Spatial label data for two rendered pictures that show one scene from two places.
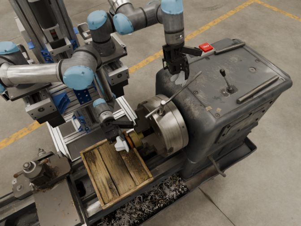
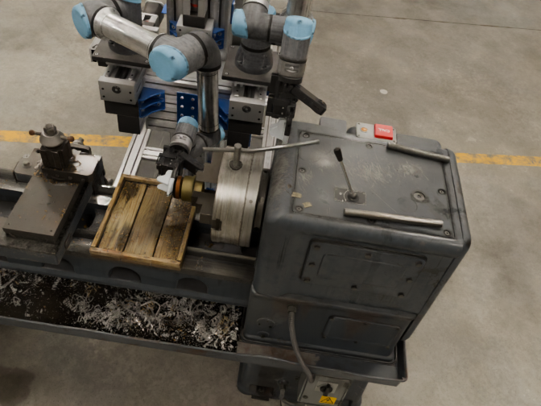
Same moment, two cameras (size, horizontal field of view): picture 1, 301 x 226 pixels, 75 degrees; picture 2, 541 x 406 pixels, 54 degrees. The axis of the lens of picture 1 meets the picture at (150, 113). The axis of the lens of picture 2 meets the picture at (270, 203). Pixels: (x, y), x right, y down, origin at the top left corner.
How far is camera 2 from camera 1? 89 cm
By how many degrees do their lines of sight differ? 19
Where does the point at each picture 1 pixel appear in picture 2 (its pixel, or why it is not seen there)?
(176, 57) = (282, 96)
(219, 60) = (382, 158)
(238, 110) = (332, 222)
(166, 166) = (213, 268)
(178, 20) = (295, 47)
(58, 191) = (59, 191)
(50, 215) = (30, 206)
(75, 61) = (175, 42)
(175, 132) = (235, 200)
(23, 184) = (32, 163)
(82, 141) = not seen: hidden behind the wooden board
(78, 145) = not seen: hidden behind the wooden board
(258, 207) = not seen: outside the picture
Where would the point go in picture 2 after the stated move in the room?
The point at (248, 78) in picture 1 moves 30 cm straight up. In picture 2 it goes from (398, 201) to (434, 122)
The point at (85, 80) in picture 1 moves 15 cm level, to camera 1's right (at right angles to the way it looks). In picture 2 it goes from (171, 68) to (208, 90)
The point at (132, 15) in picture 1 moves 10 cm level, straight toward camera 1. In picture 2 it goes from (253, 17) to (233, 31)
